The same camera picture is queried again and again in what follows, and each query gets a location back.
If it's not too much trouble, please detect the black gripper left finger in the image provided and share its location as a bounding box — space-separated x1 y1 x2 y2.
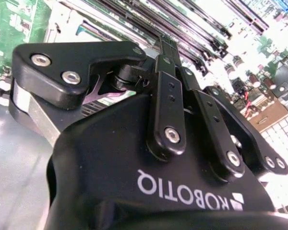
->
9 34 187 160

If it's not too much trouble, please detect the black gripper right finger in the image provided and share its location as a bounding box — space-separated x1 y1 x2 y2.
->
175 45 288 184

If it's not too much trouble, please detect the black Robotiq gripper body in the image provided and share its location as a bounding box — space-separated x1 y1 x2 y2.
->
47 92 288 230

